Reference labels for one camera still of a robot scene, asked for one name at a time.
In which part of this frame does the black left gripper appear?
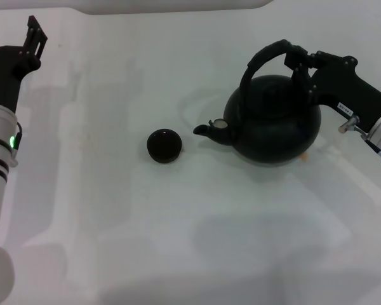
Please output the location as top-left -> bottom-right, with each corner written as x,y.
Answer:
0,15 -> 49,114

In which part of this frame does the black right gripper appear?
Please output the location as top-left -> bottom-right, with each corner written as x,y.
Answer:
283,46 -> 381,132

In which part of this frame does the black teapot with handle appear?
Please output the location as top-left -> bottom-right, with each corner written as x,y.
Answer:
192,39 -> 323,166

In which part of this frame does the small dark teacup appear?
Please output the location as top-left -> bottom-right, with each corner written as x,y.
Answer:
145,128 -> 184,164

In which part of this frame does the white tablecloth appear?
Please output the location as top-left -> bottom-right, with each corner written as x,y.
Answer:
0,8 -> 381,305

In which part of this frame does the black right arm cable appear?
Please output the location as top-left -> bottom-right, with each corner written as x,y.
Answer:
337,115 -> 381,168

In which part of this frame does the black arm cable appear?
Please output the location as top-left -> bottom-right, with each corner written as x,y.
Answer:
337,115 -> 381,168
10,122 -> 23,168

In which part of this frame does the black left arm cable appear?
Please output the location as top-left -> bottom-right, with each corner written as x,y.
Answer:
10,122 -> 23,168

